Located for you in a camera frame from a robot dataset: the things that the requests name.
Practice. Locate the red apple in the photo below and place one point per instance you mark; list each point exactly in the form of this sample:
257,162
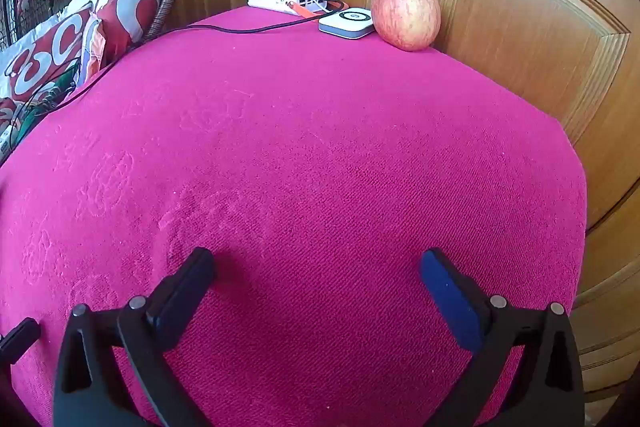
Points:
406,17

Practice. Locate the square red white cushion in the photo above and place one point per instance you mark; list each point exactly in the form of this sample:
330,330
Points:
45,57

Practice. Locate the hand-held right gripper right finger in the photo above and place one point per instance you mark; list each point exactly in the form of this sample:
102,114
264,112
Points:
450,297

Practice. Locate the green cloth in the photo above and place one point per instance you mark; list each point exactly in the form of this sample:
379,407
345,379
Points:
55,89

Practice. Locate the magenta tablecloth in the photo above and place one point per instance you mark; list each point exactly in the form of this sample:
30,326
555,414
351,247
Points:
320,157

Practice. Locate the red white bolster cushion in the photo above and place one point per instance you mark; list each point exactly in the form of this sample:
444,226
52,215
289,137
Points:
127,14
7,114

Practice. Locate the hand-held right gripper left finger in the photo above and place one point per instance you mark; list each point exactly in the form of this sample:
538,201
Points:
186,289

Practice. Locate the small white square device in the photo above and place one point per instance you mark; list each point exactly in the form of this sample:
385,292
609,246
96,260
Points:
345,24

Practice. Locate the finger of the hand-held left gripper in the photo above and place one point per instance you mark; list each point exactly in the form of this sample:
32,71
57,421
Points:
22,336

